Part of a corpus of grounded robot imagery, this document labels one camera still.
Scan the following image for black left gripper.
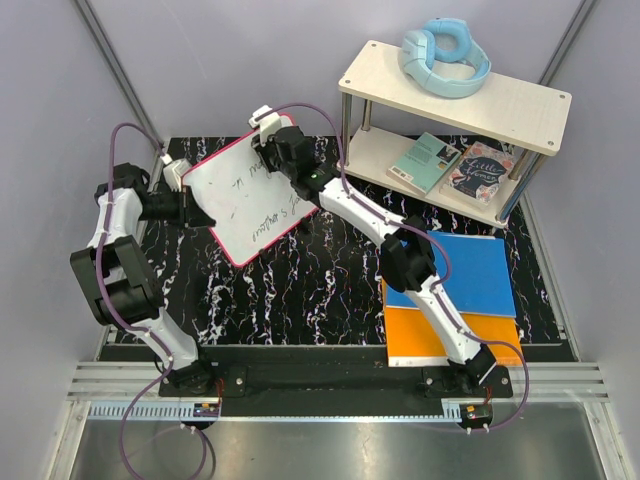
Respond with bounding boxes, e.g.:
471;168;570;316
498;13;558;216
140;185;215;230

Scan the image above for pink framed whiteboard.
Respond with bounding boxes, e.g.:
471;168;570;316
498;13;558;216
182;131;317;267

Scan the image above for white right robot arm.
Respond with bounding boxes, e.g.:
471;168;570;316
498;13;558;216
251;126;497;397

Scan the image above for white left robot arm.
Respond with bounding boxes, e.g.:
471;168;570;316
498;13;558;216
70;163;216;396

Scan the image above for black marble pattern mat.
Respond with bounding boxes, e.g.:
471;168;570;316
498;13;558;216
98;135;574;347

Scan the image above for teal paperback book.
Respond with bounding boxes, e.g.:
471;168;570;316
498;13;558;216
386;133;461;196

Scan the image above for white two-tier shelf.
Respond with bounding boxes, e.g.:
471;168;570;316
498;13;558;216
338;40;572;228

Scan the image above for Little Women book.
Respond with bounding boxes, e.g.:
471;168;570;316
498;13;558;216
439;141;515;211

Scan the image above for light blue headphones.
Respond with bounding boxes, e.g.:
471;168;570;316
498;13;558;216
400;17;492;99

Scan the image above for blue notebook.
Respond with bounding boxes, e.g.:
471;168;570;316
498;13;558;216
385;229;518;318

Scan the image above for orange notebook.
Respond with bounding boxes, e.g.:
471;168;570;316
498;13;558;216
381;282;522;367

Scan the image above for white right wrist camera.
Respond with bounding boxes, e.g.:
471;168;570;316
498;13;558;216
248;105;282;145

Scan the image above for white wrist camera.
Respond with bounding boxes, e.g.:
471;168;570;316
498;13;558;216
160;154;192;191
248;105;282;145

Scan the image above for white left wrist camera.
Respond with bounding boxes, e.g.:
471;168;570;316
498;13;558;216
160;154;192;191

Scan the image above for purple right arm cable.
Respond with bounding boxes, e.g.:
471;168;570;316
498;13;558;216
259;102;534;436

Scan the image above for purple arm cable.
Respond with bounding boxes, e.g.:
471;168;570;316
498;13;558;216
97;122;217;480
259;102;534;436

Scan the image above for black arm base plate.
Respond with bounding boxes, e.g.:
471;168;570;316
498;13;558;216
157;344;513;419

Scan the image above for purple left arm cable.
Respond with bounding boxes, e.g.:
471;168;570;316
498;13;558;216
97;122;217;480

